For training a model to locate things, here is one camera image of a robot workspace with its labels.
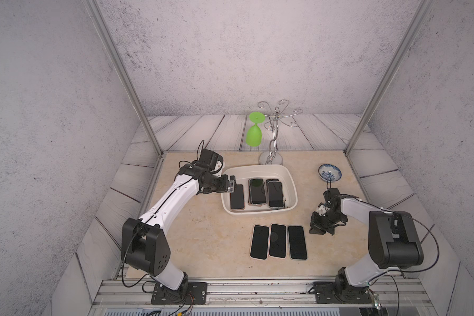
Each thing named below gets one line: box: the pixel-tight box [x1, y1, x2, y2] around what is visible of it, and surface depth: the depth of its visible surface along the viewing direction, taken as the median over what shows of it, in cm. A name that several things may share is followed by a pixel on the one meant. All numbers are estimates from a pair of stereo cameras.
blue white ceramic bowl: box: [317, 163, 343, 183], surface depth 110 cm
